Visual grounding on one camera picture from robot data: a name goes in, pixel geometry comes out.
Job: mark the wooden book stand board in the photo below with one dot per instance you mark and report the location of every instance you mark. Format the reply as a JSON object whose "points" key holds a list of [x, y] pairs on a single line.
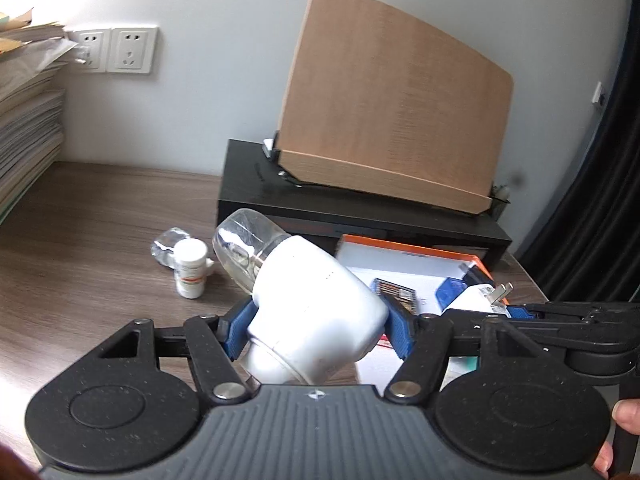
{"points": [[400, 95]]}

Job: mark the black monitor stand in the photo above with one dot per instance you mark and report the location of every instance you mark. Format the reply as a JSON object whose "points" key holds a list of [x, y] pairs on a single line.
{"points": [[245, 190]]}

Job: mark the white charger plug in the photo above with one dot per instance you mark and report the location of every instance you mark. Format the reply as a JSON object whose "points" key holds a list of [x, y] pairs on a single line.
{"points": [[480, 300]]}

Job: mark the small white wall plate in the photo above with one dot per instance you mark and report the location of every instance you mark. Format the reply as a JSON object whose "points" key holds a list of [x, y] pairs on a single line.
{"points": [[598, 94]]}

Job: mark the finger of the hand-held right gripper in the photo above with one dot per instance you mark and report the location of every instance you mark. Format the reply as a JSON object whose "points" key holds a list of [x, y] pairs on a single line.
{"points": [[522, 312], [560, 340]]}

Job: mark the dark curtain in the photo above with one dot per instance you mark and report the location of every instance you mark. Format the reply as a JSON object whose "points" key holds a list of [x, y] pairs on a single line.
{"points": [[600, 185]]}

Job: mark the white plug-in mosquito repeller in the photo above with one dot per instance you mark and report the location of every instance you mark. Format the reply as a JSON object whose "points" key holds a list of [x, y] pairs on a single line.
{"points": [[167, 247], [320, 300]]}

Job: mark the stack of books and papers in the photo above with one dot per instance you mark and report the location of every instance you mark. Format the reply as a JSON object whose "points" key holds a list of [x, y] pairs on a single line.
{"points": [[25, 125]]}

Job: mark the white wall socket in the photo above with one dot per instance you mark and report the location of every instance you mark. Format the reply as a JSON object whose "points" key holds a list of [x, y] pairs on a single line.
{"points": [[132, 50], [90, 50]]}

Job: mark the person's right hand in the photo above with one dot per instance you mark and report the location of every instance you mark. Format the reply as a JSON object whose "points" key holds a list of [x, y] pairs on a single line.
{"points": [[629, 417]]}

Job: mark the orange and white cardboard box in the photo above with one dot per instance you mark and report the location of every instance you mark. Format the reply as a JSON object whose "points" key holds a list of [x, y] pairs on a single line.
{"points": [[400, 265]]}

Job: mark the black mesh pen holder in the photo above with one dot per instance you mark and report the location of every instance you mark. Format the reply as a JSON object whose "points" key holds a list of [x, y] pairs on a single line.
{"points": [[500, 200]]}

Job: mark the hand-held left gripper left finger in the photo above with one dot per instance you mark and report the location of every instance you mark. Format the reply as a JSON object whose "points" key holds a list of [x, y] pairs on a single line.
{"points": [[239, 330]]}

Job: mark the blue plastic box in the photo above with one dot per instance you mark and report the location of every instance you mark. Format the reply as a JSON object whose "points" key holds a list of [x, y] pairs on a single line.
{"points": [[450, 292]]}

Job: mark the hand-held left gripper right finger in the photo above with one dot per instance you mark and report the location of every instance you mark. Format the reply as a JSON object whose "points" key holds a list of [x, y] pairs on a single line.
{"points": [[400, 330]]}

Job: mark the white pill bottle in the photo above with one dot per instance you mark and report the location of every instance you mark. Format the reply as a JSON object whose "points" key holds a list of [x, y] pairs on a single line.
{"points": [[190, 270]]}

